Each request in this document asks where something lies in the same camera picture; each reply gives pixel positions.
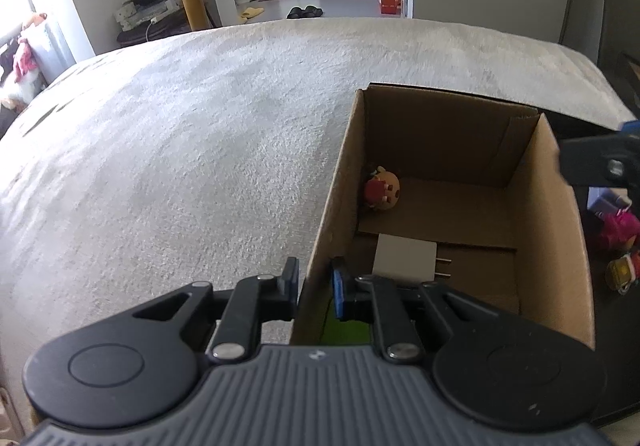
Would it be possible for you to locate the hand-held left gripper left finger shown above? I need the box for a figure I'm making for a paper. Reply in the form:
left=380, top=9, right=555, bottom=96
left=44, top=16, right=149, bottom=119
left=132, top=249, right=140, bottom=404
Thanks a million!
left=130, top=256, right=301, bottom=364

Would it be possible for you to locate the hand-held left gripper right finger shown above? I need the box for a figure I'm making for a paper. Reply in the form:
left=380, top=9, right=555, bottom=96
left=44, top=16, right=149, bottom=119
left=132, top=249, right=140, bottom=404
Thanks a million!
left=331, top=256, right=506, bottom=363

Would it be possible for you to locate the green toy box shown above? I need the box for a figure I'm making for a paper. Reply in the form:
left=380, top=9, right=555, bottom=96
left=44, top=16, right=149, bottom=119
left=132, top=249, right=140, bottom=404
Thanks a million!
left=320, top=298, right=373, bottom=346

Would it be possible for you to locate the purple white toy cube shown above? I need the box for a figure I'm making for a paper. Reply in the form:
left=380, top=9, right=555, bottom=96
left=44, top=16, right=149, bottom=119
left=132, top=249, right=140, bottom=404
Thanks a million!
left=587, top=188, right=632, bottom=217

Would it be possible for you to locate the white wall charger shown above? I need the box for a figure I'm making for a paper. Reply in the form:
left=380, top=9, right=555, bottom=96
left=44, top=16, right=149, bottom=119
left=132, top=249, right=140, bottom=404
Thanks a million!
left=371, top=233, right=453, bottom=288

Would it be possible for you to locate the pink toy figure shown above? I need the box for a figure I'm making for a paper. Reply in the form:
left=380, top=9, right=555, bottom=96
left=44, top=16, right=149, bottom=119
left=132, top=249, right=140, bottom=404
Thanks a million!
left=597, top=208, right=638, bottom=252

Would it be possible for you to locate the brown cardboard box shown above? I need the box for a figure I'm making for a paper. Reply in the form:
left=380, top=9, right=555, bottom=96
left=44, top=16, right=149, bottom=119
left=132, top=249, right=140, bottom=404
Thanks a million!
left=290, top=82, right=597, bottom=352

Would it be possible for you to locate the orange brown toy figure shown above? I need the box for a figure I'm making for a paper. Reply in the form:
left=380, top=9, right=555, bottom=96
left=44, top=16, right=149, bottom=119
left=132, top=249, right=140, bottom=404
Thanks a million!
left=363, top=165, right=401, bottom=212

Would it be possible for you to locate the small multicoloured toy figure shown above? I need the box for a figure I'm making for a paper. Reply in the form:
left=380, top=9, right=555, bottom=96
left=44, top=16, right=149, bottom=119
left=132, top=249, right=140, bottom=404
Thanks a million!
left=606, top=253, right=638, bottom=296

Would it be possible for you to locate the black tray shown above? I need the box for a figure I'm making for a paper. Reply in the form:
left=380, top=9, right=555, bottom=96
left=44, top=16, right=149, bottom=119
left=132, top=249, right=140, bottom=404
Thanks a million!
left=539, top=108, right=640, bottom=427

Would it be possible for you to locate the dark grey panel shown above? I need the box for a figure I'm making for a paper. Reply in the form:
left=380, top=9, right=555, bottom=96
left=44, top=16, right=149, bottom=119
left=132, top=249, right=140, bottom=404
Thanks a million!
left=597, top=0, right=640, bottom=77

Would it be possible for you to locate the white fluffy blanket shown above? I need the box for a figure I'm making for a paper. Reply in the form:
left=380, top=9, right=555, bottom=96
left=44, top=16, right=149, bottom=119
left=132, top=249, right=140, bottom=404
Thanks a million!
left=0, top=16, right=631, bottom=446

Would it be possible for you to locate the white power strip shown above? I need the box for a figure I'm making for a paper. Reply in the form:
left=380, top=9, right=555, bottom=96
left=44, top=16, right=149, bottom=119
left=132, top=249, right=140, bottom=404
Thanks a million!
left=114, top=0, right=183, bottom=29

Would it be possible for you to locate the pink plush toy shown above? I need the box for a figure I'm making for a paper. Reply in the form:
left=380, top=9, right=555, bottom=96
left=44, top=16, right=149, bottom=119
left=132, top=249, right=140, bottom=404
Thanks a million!
left=12, top=11, right=51, bottom=92

